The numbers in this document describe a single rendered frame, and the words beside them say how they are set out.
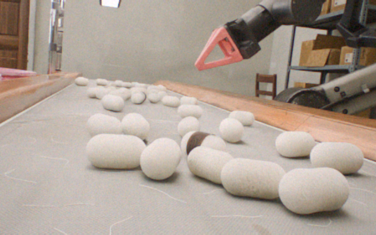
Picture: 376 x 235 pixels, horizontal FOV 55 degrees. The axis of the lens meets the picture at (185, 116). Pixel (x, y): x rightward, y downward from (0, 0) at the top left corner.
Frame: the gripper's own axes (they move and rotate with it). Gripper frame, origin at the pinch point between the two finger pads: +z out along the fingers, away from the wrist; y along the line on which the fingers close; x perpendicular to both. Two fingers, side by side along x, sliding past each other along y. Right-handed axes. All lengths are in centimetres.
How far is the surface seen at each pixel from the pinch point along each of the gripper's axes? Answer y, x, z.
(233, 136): 33.1, 1.9, 8.6
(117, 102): 15.6, -4.7, 15.4
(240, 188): 47.1, -1.2, 12.4
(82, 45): -450, -48, 17
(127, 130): 35.2, -4.4, 15.5
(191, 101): 0.8, 4.1, 5.1
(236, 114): 20.7, 4.6, 4.4
